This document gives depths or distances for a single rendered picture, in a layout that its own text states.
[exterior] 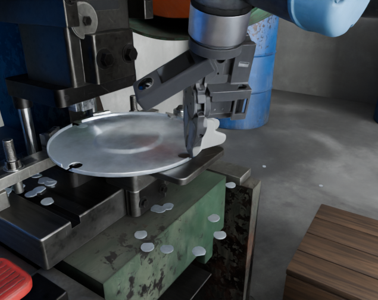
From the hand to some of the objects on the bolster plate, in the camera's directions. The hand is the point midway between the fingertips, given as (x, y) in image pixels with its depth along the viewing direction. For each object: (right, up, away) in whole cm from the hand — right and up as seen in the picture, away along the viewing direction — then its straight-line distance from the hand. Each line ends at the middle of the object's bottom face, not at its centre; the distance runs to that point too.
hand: (188, 150), depth 59 cm
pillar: (-32, -1, +13) cm, 34 cm away
